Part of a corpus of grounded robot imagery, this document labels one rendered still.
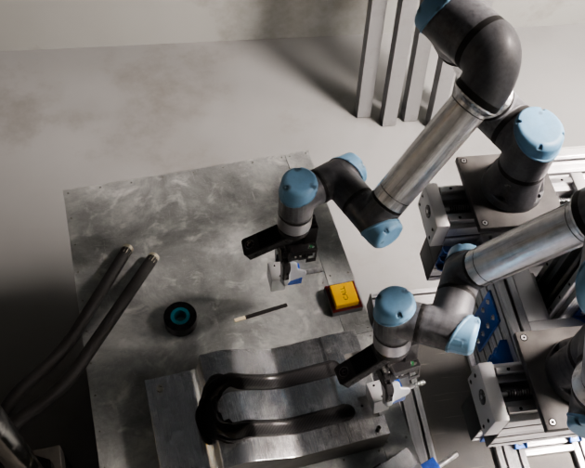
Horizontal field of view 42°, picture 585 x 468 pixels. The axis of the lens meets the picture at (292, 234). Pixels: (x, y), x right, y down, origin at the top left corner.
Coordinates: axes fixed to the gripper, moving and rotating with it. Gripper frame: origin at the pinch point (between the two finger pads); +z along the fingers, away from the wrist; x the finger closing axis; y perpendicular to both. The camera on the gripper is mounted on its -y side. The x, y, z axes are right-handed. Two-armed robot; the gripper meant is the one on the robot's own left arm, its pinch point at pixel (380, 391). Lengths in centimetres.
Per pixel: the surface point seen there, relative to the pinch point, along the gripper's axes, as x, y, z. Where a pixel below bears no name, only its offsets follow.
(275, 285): 31.8, -14.3, -4.3
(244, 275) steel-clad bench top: 45.4, -19.7, 7.0
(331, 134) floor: 159, 40, 81
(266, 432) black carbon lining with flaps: -0.5, -26.0, 1.1
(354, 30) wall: 216, 72, 74
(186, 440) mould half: 4.3, -43.3, 3.3
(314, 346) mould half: 16.9, -9.7, 2.7
